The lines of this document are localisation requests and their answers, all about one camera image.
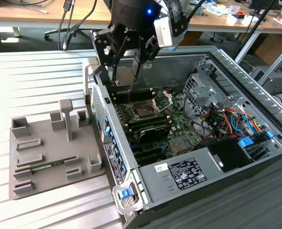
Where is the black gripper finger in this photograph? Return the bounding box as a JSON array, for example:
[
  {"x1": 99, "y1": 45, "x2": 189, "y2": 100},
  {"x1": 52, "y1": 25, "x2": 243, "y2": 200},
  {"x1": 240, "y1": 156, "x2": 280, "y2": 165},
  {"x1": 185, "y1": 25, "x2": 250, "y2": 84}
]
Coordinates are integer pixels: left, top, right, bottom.
[
  {"x1": 131, "y1": 34, "x2": 161, "y2": 81},
  {"x1": 90, "y1": 28, "x2": 129, "y2": 83}
]

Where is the silver CPU green board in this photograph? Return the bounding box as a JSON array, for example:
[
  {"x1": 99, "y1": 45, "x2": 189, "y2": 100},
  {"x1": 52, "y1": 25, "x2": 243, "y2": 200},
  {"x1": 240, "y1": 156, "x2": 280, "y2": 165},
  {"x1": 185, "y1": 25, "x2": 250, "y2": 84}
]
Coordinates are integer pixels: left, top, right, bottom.
[{"x1": 114, "y1": 66, "x2": 136, "y2": 86}]

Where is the black RAM slot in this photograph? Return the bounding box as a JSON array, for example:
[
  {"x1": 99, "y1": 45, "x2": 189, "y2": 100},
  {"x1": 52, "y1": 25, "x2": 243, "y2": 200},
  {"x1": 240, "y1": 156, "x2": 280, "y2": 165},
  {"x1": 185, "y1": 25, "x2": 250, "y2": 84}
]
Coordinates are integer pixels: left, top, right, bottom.
[
  {"x1": 113, "y1": 90, "x2": 153, "y2": 98},
  {"x1": 114, "y1": 94, "x2": 156, "y2": 104},
  {"x1": 128, "y1": 119, "x2": 171, "y2": 131},
  {"x1": 126, "y1": 114, "x2": 168, "y2": 125}
]

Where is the CPU socket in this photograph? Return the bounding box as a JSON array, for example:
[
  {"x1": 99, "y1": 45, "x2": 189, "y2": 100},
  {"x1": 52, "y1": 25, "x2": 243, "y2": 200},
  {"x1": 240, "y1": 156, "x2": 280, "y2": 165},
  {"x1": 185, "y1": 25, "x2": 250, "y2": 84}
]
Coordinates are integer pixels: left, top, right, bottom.
[{"x1": 131, "y1": 101, "x2": 161, "y2": 121}]

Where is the black expansion slot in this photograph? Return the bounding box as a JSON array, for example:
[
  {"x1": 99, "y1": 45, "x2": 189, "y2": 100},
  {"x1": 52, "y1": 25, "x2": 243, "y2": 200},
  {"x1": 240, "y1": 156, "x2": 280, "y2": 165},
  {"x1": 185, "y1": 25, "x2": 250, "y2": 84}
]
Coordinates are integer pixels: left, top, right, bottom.
[
  {"x1": 131, "y1": 142, "x2": 167, "y2": 153},
  {"x1": 135, "y1": 152, "x2": 168, "y2": 167}
]

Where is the open grey PC case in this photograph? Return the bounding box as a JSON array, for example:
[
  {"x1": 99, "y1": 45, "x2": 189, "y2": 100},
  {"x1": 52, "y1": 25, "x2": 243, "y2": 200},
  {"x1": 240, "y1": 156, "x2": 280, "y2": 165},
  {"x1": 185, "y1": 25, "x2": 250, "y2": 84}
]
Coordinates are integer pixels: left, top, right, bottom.
[{"x1": 82, "y1": 45, "x2": 282, "y2": 229}]

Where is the silver drive cage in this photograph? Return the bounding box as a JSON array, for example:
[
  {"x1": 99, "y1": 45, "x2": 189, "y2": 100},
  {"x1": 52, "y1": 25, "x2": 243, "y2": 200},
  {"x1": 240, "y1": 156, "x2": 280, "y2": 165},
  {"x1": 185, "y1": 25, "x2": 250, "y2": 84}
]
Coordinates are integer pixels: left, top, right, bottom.
[{"x1": 181, "y1": 57, "x2": 230, "y2": 120}]

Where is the green motherboard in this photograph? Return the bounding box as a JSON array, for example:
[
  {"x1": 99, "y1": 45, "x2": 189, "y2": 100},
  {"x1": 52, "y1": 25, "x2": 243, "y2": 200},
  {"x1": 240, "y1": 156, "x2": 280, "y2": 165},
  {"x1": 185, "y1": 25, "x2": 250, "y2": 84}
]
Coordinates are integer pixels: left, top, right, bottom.
[{"x1": 109, "y1": 87, "x2": 205, "y2": 167}]

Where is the black graphics card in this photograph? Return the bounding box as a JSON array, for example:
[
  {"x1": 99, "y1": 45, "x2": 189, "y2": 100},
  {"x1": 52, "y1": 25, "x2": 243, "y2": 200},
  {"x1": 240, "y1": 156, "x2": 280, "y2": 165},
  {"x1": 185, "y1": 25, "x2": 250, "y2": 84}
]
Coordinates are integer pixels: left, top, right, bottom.
[{"x1": 134, "y1": 124, "x2": 172, "y2": 145}]

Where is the white box black insert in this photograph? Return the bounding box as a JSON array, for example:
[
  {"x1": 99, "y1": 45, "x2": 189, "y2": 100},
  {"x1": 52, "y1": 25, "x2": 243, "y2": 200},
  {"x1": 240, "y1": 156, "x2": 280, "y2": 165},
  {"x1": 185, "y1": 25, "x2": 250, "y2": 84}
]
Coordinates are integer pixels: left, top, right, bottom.
[{"x1": 227, "y1": 13, "x2": 246, "y2": 25}]

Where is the silver chipset heatsink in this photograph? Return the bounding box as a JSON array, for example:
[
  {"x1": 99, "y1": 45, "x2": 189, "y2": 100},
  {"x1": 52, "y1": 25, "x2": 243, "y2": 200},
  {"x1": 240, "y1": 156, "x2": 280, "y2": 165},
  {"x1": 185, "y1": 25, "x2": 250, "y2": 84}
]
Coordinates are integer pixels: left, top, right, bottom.
[{"x1": 169, "y1": 137, "x2": 190, "y2": 154}]

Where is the black slanted stand pole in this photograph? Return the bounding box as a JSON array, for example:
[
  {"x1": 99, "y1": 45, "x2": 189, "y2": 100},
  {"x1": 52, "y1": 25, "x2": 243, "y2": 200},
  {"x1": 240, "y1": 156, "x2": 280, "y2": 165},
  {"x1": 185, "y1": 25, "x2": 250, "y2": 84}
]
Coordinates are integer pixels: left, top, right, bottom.
[{"x1": 234, "y1": 0, "x2": 277, "y2": 55}]

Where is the grey parts rack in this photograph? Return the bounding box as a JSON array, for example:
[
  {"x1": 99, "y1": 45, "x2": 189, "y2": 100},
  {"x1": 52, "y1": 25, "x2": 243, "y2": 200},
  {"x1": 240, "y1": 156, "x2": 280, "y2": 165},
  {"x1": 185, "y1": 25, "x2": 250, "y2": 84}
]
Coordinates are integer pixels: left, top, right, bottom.
[{"x1": 8, "y1": 99, "x2": 106, "y2": 200}]

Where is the black monitor stand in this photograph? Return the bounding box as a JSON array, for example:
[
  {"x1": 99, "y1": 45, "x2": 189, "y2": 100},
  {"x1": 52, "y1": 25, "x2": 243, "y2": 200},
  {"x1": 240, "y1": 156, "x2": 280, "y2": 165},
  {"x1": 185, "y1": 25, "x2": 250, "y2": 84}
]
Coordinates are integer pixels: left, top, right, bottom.
[{"x1": 248, "y1": 0, "x2": 270, "y2": 17}]

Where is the brown cardboard box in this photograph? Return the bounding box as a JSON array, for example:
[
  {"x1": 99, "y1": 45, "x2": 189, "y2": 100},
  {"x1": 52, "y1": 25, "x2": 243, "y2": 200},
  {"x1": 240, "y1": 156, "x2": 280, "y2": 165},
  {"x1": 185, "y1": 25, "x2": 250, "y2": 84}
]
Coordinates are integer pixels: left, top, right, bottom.
[{"x1": 252, "y1": 32, "x2": 282, "y2": 70}]

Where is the green RAM stick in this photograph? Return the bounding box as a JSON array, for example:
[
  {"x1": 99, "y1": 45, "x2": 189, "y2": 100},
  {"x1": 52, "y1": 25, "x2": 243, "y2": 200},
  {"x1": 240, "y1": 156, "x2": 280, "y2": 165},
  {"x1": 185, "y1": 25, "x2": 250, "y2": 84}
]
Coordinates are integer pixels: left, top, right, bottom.
[{"x1": 29, "y1": 160, "x2": 67, "y2": 171}]

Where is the grey desktop computer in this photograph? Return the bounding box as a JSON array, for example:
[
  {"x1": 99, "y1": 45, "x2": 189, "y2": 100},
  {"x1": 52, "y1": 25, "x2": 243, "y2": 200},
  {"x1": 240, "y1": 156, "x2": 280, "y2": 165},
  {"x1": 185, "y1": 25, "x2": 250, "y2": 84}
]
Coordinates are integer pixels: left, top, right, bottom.
[{"x1": 249, "y1": 64, "x2": 282, "y2": 95}]

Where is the blue disk carrier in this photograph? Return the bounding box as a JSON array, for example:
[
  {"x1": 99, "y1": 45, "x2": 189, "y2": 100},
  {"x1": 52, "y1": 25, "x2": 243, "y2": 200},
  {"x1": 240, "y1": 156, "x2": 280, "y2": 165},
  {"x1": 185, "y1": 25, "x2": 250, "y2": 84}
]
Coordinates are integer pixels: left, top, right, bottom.
[{"x1": 238, "y1": 130, "x2": 274, "y2": 150}]

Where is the grey power supply with label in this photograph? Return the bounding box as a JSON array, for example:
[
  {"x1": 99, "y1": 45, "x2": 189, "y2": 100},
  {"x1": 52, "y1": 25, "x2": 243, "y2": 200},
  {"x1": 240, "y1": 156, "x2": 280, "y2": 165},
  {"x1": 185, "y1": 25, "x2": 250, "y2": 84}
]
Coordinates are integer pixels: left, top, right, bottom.
[{"x1": 137, "y1": 146, "x2": 230, "y2": 205}]

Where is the blue case release latch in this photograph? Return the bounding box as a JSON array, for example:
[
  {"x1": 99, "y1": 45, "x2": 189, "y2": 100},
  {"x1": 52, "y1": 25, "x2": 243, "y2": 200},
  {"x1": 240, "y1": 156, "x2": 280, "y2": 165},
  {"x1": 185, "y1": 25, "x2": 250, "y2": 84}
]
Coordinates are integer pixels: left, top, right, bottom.
[{"x1": 118, "y1": 187, "x2": 134, "y2": 199}]

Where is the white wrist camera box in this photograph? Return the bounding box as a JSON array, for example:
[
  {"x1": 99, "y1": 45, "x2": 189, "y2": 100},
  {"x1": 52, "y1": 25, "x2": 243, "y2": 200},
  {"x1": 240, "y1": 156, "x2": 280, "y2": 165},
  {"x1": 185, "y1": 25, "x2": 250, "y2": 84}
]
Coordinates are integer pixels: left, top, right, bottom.
[{"x1": 153, "y1": 0, "x2": 189, "y2": 50}]

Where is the metal socket cover frame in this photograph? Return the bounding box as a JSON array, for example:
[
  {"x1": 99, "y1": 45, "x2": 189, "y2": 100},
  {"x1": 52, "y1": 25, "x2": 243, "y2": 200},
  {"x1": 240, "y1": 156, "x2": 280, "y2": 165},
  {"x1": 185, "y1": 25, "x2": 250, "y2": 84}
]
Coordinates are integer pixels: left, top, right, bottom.
[{"x1": 151, "y1": 90, "x2": 174, "y2": 114}]

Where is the orange power wire bundle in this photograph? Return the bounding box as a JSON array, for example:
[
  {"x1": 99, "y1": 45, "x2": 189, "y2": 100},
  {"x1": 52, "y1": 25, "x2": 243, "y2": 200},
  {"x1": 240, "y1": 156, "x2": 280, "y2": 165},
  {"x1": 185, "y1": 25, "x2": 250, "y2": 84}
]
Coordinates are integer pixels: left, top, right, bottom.
[{"x1": 201, "y1": 107, "x2": 265, "y2": 138}]

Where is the blue wire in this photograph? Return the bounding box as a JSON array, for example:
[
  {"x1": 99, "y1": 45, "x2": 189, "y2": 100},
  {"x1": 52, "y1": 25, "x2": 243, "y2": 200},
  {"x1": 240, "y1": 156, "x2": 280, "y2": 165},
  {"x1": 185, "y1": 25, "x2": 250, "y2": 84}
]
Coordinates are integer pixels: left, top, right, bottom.
[{"x1": 229, "y1": 111, "x2": 255, "y2": 137}]

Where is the aluminium frame post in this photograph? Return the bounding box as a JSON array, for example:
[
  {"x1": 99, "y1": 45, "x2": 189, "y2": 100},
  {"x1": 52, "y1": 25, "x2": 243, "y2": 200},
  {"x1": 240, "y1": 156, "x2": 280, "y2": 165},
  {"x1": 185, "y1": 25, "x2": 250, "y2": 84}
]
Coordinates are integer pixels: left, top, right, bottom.
[{"x1": 263, "y1": 39, "x2": 282, "y2": 81}]

